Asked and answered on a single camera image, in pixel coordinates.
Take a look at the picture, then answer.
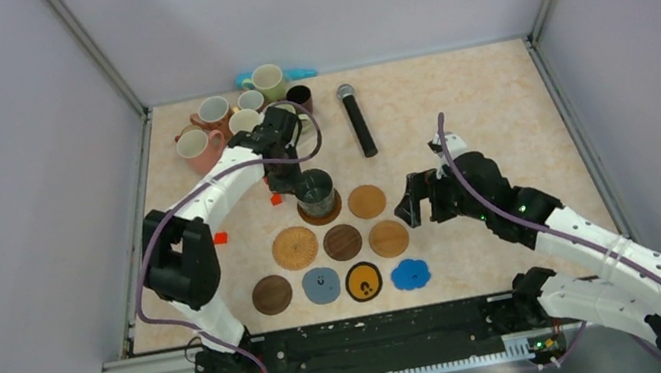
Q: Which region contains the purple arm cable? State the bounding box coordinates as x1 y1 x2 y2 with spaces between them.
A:
104 95 363 373
433 75 661 373

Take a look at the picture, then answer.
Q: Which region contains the dark green mug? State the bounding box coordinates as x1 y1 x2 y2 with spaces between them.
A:
295 168 336 218

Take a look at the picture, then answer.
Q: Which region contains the yellow mug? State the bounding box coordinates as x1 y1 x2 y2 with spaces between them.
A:
228 109 263 135

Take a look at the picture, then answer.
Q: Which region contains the dark walnut round coaster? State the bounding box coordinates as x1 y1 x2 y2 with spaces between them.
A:
323 224 363 262

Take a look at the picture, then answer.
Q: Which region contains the orange black smiley coaster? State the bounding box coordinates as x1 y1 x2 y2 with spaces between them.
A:
345 261 383 303

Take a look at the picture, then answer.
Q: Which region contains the dark brown mug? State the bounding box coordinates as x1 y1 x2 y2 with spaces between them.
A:
286 84 314 114

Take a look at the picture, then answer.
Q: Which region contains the sage green mug back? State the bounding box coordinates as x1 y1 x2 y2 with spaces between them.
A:
241 64 288 103

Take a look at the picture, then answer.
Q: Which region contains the black handheld microphone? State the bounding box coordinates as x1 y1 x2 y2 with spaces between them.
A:
336 83 378 158

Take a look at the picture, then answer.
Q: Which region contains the light green mug front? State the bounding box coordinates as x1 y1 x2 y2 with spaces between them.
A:
275 103 316 149

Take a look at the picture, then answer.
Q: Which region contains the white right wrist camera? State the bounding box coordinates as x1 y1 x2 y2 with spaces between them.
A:
428 131 469 179

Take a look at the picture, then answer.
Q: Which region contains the light brown round coaster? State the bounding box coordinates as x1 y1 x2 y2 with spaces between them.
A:
347 184 387 220

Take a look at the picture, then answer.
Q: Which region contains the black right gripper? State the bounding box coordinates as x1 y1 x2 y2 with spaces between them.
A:
388 159 492 236

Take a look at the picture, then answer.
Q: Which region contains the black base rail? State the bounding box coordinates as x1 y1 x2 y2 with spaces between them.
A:
194 294 567 373

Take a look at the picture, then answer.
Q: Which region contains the dark wooden round coaster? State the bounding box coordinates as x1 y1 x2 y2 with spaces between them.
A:
296 192 342 226

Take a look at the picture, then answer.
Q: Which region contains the brown mug white interior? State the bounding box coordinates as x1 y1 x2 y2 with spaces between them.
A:
189 96 234 137

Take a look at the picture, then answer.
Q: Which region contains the small orange rectangular block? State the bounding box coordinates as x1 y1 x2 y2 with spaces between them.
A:
213 232 229 245

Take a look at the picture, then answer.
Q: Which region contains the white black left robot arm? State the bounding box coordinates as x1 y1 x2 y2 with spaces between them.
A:
136 100 311 373

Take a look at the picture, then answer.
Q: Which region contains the grey smiley silicone coaster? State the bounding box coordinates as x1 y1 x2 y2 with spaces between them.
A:
301 267 341 305

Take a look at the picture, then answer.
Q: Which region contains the orange plastic piece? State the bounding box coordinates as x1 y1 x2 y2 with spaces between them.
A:
270 193 283 206

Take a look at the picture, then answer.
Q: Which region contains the tan wooden round coaster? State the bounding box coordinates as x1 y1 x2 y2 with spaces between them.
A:
368 220 410 259

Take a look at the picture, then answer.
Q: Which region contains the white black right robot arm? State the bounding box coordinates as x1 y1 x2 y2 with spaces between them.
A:
394 151 661 353

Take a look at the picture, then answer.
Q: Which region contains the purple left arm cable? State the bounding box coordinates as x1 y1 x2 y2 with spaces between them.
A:
104 95 363 373

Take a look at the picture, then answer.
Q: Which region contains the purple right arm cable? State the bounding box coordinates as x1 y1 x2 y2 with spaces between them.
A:
433 75 661 373

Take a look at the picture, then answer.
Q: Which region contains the pink mug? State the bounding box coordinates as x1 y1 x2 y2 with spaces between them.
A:
175 129 226 175

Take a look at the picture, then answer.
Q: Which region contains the blue cloud shaped coaster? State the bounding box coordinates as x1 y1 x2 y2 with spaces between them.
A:
390 258 432 291

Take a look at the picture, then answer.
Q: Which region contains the walnut grooved round coaster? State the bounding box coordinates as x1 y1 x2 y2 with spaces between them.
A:
251 275 294 316

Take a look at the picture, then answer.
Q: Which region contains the small grey blue mug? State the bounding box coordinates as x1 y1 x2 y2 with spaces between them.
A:
236 90 267 112

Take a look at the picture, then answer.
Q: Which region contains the light blue plastic object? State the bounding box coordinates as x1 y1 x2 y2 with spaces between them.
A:
234 68 319 89

